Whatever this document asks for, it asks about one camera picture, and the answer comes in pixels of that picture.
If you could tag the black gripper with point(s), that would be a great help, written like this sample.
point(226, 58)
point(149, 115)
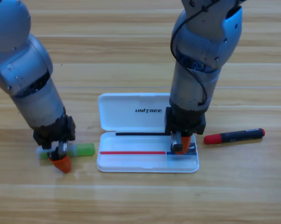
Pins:
point(56, 130)
point(184, 122)

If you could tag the black eraser with white print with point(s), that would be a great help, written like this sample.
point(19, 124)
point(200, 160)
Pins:
point(193, 149)

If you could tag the red and black marker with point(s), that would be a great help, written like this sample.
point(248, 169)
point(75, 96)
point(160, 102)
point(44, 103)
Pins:
point(233, 136)

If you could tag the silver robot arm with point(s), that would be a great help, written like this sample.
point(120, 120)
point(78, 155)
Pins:
point(26, 70)
point(201, 46)

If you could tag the white Unitree pencil case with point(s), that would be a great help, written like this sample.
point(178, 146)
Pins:
point(131, 116)

